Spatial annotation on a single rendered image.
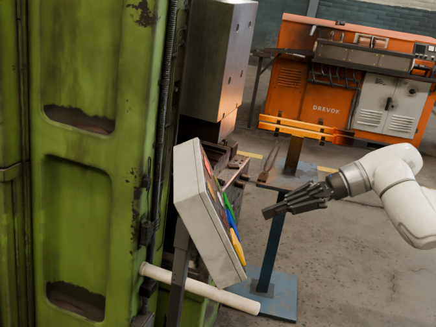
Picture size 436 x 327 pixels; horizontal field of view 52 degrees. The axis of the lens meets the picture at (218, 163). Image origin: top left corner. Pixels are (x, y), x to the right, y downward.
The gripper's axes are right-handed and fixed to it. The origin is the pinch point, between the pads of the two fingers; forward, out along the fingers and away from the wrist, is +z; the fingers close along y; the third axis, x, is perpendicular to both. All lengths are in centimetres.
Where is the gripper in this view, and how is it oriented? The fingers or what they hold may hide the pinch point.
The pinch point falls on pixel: (274, 210)
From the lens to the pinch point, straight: 126.5
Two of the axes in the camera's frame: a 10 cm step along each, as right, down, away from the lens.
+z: -9.2, 3.8, 0.8
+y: -0.9, -4.2, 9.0
